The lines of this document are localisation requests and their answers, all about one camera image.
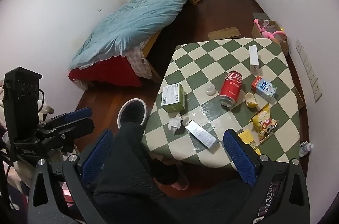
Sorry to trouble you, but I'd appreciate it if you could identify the pink slipper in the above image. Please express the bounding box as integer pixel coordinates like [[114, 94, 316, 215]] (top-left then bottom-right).
[[171, 170, 189, 191]]

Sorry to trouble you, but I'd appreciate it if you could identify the yellow snack bag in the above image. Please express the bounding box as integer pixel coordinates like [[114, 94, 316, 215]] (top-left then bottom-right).
[[249, 103, 279, 144]]

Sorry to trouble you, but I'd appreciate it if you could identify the long white box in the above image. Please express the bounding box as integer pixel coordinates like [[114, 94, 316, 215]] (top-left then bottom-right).
[[248, 45, 261, 74]]

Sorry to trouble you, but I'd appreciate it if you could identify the flat cardboard piece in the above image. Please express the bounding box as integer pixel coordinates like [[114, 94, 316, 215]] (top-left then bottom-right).
[[207, 26, 241, 40]]

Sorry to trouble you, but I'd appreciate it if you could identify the crumpled white tissue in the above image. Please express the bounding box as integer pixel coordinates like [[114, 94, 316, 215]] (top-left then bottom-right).
[[168, 113, 190, 134]]

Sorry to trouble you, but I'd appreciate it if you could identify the clear plastic bottle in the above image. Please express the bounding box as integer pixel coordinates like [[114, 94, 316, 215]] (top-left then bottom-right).
[[299, 142, 314, 158]]

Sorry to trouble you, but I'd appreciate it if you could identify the silver flat box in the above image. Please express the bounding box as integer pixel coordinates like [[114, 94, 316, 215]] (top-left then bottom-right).
[[185, 120, 220, 149]]

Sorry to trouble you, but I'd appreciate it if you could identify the green checkered tablecloth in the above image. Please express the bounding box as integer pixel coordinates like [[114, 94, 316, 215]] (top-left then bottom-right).
[[142, 38, 301, 169]]

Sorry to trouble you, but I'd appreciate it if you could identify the pink plush toy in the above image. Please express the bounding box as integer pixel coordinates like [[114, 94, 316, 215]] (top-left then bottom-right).
[[253, 18, 285, 40]]

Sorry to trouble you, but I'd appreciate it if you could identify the white wall socket panel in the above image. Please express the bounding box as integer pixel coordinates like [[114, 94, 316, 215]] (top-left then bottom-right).
[[295, 39, 323, 103]]

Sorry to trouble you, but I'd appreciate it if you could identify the red bed sheet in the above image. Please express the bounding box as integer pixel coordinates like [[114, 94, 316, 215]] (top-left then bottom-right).
[[68, 56, 143, 87]]

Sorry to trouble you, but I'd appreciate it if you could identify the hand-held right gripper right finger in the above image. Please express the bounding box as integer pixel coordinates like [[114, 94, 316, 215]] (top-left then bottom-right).
[[223, 130, 311, 224]]

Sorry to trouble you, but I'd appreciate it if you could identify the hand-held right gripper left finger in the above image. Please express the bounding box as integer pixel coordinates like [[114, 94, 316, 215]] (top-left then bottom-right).
[[27, 129, 114, 224]]

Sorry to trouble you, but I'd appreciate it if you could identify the light blue blanket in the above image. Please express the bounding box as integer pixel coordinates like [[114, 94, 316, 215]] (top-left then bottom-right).
[[69, 0, 192, 70]]

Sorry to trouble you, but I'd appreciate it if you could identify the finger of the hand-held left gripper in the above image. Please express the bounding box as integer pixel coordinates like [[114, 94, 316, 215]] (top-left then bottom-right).
[[39, 120, 95, 144], [50, 107, 93, 125]]

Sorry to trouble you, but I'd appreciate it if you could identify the person's black trouser leg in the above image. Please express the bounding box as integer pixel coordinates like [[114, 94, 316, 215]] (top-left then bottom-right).
[[93, 122, 181, 224]]

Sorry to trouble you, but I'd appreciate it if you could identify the open cardboard box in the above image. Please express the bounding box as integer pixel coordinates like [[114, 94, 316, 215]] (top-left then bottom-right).
[[251, 12, 290, 56]]

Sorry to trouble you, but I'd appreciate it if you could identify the yellow paper card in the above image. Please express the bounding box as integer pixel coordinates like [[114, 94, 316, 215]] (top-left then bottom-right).
[[238, 130, 261, 155]]

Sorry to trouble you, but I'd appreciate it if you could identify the patterned bed sheet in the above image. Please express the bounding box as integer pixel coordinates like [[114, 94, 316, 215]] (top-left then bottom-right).
[[127, 43, 153, 79]]

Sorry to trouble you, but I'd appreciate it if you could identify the small milk carton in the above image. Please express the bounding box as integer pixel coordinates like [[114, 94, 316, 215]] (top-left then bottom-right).
[[251, 76, 278, 102]]

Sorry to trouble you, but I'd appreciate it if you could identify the white trash bin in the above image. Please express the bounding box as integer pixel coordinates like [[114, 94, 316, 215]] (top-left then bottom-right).
[[117, 98, 148, 132]]

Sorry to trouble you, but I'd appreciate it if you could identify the red soda can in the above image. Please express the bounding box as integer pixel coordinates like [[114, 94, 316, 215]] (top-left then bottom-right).
[[218, 71, 243, 107]]

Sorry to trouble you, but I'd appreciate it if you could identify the green cardboard box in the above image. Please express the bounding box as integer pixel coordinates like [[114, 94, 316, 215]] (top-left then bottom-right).
[[161, 83, 186, 112]]

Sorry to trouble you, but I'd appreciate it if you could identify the yellow fruit peel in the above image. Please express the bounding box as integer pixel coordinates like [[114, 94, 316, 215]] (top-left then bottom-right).
[[244, 92, 259, 108]]

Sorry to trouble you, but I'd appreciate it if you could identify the wooden bed frame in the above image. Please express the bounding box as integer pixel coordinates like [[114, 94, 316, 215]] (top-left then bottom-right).
[[142, 28, 163, 83]]

